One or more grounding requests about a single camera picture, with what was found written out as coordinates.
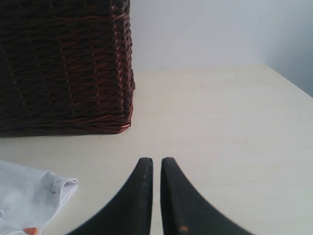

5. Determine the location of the white t-shirt red lettering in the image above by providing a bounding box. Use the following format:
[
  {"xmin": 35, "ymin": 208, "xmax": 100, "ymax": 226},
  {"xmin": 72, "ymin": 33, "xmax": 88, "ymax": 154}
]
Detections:
[{"xmin": 0, "ymin": 161, "xmax": 78, "ymax": 235}]

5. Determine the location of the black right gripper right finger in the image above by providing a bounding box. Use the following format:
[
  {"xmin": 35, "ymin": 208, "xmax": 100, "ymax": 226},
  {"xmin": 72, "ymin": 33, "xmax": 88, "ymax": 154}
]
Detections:
[{"xmin": 160, "ymin": 157, "xmax": 251, "ymax": 235}]

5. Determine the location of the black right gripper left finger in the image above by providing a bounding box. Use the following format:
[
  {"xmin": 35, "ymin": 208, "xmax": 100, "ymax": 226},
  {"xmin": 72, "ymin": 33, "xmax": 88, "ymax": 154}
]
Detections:
[{"xmin": 70, "ymin": 158, "xmax": 153, "ymax": 235}]

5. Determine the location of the dark brown wicker basket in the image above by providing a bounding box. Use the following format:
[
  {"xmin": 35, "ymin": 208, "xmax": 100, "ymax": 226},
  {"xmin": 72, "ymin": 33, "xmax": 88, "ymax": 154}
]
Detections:
[{"xmin": 0, "ymin": 0, "xmax": 135, "ymax": 136}]

